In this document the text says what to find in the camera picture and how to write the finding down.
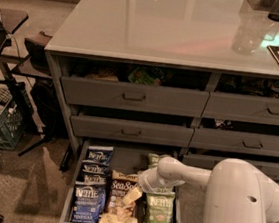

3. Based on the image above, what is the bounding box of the open bottom left drawer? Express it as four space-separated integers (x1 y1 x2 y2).
58 139 181 223

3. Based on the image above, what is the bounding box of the top left drawer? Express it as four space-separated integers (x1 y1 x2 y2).
60 77 209 117

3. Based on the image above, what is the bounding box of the middle right drawer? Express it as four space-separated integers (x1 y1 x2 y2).
190 128 279 157

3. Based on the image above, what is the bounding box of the rear blue Kettle chip bag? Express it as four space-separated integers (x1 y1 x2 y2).
86 146 113 165

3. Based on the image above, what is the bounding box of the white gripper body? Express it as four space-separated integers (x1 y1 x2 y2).
135 165 187 198

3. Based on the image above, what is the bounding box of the blue kettle chip bag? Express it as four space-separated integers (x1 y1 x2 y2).
82 173 108 185
86 146 113 165
71 181 106 223
82 162 109 175

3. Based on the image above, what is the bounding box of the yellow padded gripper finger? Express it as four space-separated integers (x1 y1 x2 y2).
122 186 142 206

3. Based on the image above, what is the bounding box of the front green Kettle chip bag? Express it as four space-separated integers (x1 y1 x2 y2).
145 192 175 223

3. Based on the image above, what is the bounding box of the rear green Kettle chip bag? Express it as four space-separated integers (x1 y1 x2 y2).
147 153 166 167

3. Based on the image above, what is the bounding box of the middle left drawer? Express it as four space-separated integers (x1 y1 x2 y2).
70 115 194 147

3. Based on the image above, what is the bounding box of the bottom right drawer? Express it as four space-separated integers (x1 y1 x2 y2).
182 154 279 182

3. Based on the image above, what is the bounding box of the green plastic crate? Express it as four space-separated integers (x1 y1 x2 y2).
0 81 30 151

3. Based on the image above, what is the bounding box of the brown sea salt chip bag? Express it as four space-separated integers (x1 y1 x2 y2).
99 170 138 223

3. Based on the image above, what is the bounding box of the front blue Kettle chip bag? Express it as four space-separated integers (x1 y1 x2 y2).
71 181 106 223

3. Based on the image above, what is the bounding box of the green kettle chip bag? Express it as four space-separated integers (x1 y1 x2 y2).
150 186 174 194
147 153 166 167
145 192 175 223

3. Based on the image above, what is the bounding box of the green snack bag in drawer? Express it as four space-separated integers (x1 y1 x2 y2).
127 66 165 85

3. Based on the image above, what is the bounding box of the middle blue Kettle chip bag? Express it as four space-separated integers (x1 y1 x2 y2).
82 173 108 185

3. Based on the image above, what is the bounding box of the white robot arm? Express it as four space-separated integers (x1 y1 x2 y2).
122 156 279 223

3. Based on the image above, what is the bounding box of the grey drawer cabinet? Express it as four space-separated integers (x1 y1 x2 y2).
24 0 279 223

